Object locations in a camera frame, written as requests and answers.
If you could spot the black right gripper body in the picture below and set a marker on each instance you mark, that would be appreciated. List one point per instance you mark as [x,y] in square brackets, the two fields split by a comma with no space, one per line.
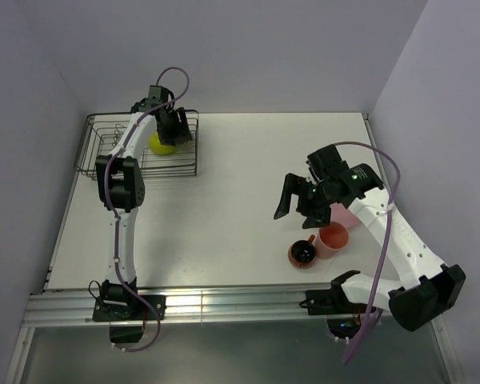
[315,194]

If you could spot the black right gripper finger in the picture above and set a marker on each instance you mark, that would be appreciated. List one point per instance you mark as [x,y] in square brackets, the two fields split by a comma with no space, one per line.
[315,216]
[292,185]

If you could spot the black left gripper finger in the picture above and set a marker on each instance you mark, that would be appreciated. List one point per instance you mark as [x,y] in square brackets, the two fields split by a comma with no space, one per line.
[182,127]
[167,136]

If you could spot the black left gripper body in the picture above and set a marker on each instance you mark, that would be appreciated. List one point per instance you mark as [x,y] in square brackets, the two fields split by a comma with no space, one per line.
[170,112]

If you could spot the green bowl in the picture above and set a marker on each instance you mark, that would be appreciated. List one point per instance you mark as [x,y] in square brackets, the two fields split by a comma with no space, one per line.
[157,148]

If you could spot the pink tumbler cup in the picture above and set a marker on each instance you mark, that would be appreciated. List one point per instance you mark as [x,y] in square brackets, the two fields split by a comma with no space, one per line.
[330,240]

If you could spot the orange black mug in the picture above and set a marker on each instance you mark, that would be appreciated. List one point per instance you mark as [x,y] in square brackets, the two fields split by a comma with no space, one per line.
[302,253]

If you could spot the speckled ceramic cup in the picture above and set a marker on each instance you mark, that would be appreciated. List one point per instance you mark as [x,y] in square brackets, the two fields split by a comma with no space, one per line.
[185,144]

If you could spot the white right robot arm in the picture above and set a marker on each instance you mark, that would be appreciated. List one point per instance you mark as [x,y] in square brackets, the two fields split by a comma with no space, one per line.
[426,286]

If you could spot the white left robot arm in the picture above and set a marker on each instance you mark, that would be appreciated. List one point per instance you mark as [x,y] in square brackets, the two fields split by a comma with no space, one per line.
[122,190]

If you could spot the pink plate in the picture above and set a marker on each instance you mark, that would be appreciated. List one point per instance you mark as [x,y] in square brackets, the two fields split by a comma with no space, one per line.
[343,216]

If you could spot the wire dish rack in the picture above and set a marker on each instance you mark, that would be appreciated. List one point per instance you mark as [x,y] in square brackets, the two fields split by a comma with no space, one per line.
[102,132]

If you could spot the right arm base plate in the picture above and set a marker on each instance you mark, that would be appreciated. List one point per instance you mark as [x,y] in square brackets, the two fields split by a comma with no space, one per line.
[329,302]

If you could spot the aluminium table rail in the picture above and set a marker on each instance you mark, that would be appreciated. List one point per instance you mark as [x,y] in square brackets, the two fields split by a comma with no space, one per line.
[66,308]

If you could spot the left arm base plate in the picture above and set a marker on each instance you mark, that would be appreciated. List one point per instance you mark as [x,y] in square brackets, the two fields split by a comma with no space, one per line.
[134,323]

